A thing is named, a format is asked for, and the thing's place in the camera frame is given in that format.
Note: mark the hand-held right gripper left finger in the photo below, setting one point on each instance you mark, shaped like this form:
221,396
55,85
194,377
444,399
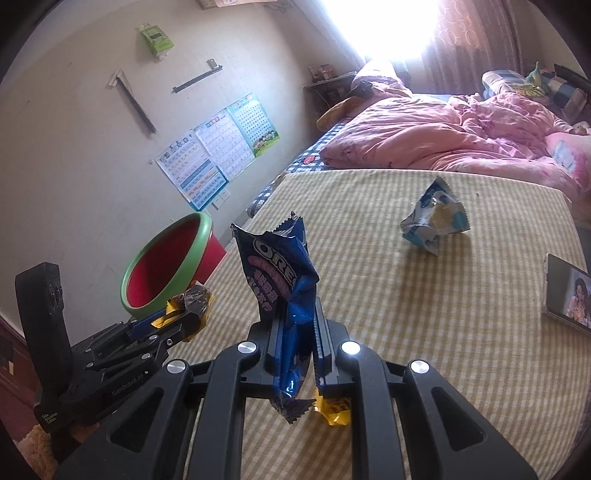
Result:
265,355

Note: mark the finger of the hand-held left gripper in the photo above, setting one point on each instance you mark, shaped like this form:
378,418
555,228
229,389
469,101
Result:
141,326
161,342

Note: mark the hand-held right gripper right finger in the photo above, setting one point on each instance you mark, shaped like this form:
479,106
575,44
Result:
318,327

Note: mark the red basin with green rim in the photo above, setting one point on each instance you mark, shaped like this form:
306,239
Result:
161,277

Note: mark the yellow and brown wrapper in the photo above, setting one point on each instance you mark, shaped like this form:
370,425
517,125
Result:
198,300

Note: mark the blue cookie packet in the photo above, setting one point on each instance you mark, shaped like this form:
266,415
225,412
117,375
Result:
277,272

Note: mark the yellow checked mat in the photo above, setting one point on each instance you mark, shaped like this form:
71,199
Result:
415,323

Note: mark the blue and white snack wrapper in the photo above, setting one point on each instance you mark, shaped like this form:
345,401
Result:
434,217

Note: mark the blue checked bed sheet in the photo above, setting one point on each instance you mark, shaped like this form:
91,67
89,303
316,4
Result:
304,152

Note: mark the pink quilt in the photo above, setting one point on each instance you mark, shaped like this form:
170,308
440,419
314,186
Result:
415,134

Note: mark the yellow brown pillow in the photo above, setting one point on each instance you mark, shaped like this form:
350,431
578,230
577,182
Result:
337,111

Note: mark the dark bedside table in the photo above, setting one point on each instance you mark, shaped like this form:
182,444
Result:
325,90

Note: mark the white smartphone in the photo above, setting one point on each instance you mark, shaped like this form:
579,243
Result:
558,286

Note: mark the dark cloth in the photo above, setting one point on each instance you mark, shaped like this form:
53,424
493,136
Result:
364,87

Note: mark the small boxes on bedside table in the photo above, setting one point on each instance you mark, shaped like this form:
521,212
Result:
322,71

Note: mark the pink printed pillow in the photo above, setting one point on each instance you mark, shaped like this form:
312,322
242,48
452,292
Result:
570,157

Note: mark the white and blue pillow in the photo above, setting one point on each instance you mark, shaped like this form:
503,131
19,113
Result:
503,81

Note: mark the patterned brown curtain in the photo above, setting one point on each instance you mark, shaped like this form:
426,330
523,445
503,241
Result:
480,41

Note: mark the yellow green plush toy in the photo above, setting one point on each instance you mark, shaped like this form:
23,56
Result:
538,81

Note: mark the patchwork checked cushion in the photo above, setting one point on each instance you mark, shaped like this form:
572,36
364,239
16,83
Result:
572,97

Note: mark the white wall socket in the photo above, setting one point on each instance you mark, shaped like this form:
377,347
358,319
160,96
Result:
221,200

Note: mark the blue chart wall poster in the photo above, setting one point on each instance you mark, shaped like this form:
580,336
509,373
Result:
194,175

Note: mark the white chart wall poster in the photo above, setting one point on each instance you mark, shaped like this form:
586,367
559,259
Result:
224,143

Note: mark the green chart wall poster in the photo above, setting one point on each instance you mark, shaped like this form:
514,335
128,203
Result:
254,122

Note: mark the metal bracket with black rod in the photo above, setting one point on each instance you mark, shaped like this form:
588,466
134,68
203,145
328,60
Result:
134,104

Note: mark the black wall bar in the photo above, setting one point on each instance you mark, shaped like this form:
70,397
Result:
196,77

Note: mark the green wall box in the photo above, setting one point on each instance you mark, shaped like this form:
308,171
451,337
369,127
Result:
157,39

